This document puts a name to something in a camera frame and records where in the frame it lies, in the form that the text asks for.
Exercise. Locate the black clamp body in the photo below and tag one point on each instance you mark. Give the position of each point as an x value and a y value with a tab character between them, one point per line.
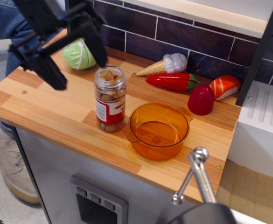
208	213

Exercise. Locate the orange transparent plastic pot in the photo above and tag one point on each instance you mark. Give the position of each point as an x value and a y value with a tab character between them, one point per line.
157	131

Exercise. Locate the grey toy oven cabinet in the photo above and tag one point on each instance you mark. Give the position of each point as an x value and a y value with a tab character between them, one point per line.
52	166

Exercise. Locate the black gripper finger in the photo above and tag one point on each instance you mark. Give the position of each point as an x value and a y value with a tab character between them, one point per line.
47	70
93	42

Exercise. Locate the metal clamp screw handle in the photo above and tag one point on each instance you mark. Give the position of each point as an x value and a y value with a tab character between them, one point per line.
197	159

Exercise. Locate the person leg in jeans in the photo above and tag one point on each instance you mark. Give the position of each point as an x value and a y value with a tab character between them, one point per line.
13	26

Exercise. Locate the grey oven control panel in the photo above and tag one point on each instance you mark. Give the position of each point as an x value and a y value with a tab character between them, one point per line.
97	206

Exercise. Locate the dark red toy dome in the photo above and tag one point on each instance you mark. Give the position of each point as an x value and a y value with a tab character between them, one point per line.
201	100

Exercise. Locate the toy salmon sushi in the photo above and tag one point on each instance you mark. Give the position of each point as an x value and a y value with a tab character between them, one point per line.
225	86

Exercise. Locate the black metal shelf post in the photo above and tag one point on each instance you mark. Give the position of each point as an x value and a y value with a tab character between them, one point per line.
256	62

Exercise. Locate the red toy chili pepper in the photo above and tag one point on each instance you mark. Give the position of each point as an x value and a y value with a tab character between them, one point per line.
175	81

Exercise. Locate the toy ice cream cone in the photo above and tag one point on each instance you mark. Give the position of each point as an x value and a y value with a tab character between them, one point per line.
171	63

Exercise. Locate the beige sneaker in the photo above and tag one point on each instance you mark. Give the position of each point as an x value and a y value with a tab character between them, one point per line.
14	171

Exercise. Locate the green toy cabbage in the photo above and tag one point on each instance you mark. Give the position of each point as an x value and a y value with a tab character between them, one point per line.
78	56

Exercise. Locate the white toy sink unit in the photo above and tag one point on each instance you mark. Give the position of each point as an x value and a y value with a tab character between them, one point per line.
252	143

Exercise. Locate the clear almond jar red label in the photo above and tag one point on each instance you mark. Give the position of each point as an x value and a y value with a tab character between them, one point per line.
110	98

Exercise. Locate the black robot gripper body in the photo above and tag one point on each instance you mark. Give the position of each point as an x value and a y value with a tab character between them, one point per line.
46	17

